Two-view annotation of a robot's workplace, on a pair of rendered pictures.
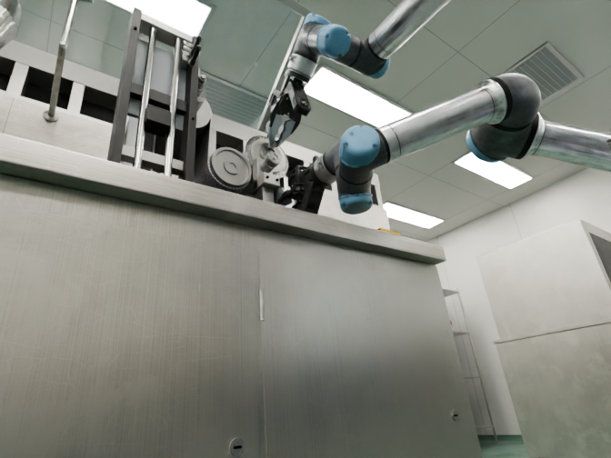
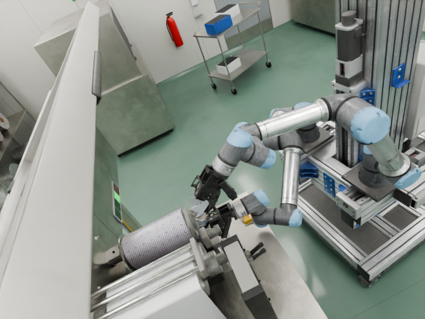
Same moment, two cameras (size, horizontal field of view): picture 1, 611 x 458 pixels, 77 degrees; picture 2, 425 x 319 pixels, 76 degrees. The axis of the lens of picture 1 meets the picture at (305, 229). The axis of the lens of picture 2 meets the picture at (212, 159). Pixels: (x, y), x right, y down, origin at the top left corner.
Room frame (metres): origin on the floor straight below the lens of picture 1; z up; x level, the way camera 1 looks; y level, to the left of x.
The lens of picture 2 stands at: (0.42, 0.56, 2.05)
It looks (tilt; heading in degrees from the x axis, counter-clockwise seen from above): 40 degrees down; 304
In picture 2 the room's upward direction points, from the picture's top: 24 degrees counter-clockwise
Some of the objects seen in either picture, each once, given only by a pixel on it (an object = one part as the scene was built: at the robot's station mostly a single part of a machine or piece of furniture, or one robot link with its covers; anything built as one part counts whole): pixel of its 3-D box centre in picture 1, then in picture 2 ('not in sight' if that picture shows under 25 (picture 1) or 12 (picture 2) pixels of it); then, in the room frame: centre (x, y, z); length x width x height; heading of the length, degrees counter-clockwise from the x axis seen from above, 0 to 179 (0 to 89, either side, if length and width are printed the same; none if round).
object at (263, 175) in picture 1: (267, 205); (219, 250); (0.89, 0.09, 1.05); 0.06 x 0.05 x 0.31; 38
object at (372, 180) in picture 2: not in sight; (375, 169); (0.28, -0.54, 0.87); 0.15 x 0.15 x 0.10
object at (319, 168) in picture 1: (327, 168); (238, 209); (0.83, -0.07, 1.11); 0.08 x 0.05 x 0.08; 128
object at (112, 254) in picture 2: not in sight; (112, 254); (1.18, 0.27, 1.28); 0.06 x 0.05 x 0.02; 38
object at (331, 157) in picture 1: (348, 154); (255, 201); (0.77, -0.12, 1.11); 0.11 x 0.08 x 0.09; 38
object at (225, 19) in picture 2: not in sight; (234, 47); (1.89, -3.36, 0.51); 0.91 x 0.58 x 1.02; 60
